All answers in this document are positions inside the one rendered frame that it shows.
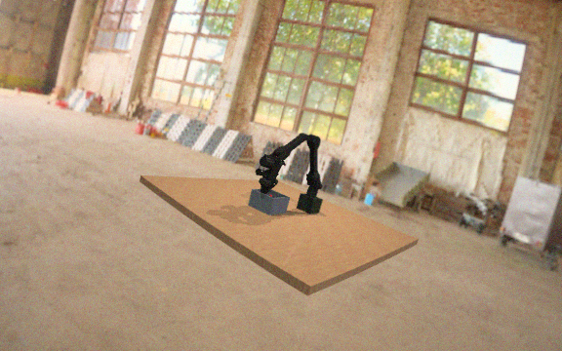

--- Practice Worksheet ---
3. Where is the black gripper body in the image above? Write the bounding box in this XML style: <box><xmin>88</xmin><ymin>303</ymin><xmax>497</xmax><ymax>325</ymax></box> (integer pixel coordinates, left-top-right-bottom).
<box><xmin>259</xmin><ymin>169</ymin><xmax>279</xmax><ymax>186</ymax></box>

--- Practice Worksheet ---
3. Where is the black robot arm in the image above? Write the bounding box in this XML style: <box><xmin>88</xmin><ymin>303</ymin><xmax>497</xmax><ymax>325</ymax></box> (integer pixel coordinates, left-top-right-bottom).
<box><xmin>256</xmin><ymin>133</ymin><xmax>323</xmax><ymax>198</ymax></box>

